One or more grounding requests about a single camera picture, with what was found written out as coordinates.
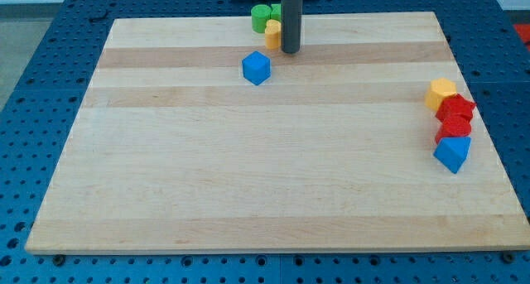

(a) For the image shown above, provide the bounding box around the green cylinder block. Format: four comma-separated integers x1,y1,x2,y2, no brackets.
251,4,272,33

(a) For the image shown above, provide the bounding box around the red star block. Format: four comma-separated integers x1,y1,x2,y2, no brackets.
436,94,476,122

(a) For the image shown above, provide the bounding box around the grey cylindrical robot arm rod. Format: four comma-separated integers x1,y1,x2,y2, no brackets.
281,0,303,54

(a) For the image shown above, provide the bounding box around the red cylinder block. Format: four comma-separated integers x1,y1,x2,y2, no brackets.
435,115,472,144

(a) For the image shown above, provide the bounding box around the yellow hexagon block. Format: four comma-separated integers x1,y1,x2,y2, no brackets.
424,78,457,112

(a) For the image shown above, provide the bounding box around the blue cube block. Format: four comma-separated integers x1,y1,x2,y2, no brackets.
242,51,271,85

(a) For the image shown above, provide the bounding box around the blue triangle block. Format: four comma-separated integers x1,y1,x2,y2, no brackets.
433,137,471,174

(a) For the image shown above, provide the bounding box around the green block behind rod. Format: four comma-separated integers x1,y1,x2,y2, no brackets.
270,3,282,22

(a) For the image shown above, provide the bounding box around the red object at right edge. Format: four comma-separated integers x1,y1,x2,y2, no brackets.
513,23,530,50

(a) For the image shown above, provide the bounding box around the light wooden board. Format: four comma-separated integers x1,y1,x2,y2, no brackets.
26,12,529,255

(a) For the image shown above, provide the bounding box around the yellow heart block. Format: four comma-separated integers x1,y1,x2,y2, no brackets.
264,19,282,50

